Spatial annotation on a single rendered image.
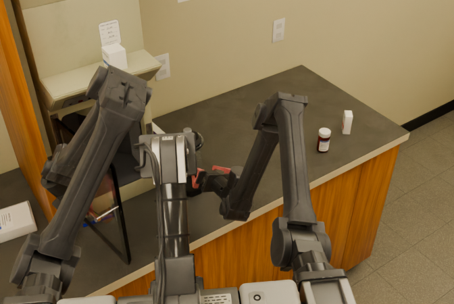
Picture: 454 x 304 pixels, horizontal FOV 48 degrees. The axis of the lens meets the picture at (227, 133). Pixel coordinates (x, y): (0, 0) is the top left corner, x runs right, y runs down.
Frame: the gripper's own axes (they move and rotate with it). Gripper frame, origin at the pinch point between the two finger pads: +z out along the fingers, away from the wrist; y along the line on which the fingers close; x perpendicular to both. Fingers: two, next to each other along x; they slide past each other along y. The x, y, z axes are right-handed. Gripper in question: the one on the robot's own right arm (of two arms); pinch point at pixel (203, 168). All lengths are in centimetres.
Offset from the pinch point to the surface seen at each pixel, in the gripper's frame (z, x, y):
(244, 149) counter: 17.7, 2.6, -34.2
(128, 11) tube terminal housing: 16, -43, 33
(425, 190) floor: 15, 30, -202
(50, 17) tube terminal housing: 16, -38, 54
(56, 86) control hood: 10, -21, 51
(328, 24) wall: 60, -48, -103
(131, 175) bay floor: 20.7, 15.4, 12.5
